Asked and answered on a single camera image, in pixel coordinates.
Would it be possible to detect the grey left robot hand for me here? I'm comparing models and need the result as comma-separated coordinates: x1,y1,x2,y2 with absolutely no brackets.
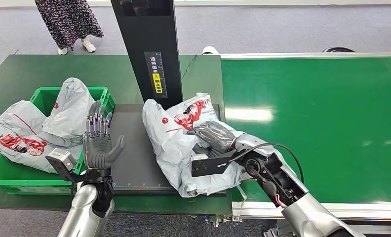
83,99,126,171

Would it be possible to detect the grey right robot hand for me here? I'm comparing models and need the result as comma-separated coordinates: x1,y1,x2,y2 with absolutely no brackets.
186,120,238,158

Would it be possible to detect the grey mailer bag black frame print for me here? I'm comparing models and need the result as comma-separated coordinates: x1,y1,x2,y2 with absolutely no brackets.
142,93,249,198

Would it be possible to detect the black weighing scale platform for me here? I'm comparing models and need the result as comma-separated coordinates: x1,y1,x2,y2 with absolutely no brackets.
110,104,228,198

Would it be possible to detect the green plastic basket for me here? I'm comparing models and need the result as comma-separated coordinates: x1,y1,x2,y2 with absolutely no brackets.
0,86,116,196

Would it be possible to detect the small plain grey mailer bag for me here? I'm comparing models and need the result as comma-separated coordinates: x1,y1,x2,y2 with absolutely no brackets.
41,77,96,148

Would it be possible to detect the large grey mailer bag red print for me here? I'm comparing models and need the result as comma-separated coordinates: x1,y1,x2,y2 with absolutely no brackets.
0,100,85,174

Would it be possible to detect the white rounded object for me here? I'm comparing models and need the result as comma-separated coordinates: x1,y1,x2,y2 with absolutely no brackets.
202,45,220,56

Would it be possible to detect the green conveyor belt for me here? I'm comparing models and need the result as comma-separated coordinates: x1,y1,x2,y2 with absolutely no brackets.
221,56,391,204

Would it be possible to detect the black scale column with ruler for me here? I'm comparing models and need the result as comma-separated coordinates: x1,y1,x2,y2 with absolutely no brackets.
110,0,184,111

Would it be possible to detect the person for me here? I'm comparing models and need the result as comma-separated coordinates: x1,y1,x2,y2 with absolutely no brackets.
34,0,105,56

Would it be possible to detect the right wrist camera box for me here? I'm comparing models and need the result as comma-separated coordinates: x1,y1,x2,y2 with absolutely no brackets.
191,154,238,178

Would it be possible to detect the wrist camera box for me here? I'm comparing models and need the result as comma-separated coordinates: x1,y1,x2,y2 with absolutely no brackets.
45,148,85,183
191,154,238,178

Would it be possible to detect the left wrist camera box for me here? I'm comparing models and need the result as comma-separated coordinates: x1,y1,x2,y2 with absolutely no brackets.
45,148,85,183

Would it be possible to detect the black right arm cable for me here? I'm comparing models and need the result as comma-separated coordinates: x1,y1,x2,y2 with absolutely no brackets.
229,142,305,185

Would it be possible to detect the black cable coil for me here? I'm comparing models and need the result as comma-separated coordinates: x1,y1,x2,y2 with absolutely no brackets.
322,46,356,54

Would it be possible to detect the aluminium conveyor frame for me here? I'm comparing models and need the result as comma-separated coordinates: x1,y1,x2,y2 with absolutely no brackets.
220,51,391,236

